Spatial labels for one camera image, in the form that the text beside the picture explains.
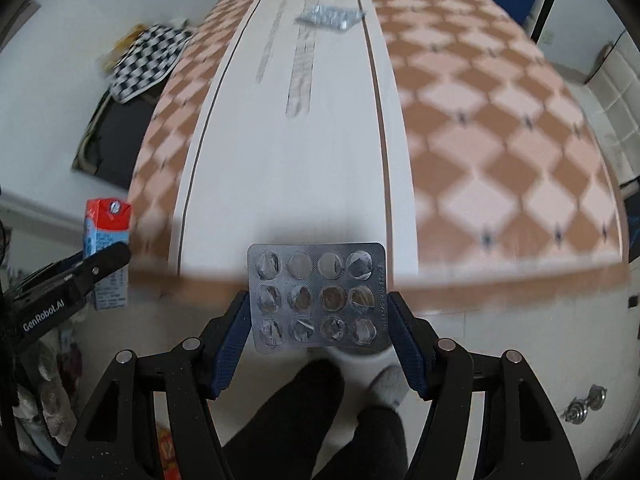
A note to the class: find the large silver blister pack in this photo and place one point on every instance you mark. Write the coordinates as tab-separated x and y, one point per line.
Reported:
327	17

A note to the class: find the red snack packet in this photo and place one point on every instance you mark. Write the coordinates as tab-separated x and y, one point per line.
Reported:
166	452

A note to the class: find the small milk carton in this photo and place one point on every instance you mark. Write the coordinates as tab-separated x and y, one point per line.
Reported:
105	225

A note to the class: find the black white checkered cloth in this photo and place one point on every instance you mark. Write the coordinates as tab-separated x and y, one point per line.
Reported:
145	62

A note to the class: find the small silver dumbbell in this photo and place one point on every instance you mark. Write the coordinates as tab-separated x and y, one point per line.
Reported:
585	405

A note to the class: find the yellow plastic bag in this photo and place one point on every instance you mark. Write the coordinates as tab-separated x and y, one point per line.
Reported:
117	50

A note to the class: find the grey slipper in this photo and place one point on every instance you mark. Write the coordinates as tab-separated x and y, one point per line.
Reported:
387	385

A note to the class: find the small silver blister pack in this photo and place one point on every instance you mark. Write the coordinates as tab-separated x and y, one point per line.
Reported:
317	300

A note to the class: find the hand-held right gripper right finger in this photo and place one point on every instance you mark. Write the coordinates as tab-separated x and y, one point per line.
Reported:
407	345

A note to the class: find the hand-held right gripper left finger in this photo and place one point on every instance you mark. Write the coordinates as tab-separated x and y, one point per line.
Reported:
232	345

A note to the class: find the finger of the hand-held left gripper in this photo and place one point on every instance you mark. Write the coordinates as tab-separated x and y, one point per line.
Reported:
107	260

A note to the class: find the person's right leg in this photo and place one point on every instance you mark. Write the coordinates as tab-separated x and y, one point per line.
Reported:
375	442

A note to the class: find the checkered brown pink tablecloth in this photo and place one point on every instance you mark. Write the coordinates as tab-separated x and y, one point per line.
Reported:
475	160

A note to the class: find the person's left hand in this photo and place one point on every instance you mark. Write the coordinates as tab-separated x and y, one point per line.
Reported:
47	390

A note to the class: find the grey white garment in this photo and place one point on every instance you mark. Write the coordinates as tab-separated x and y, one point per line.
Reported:
178	22

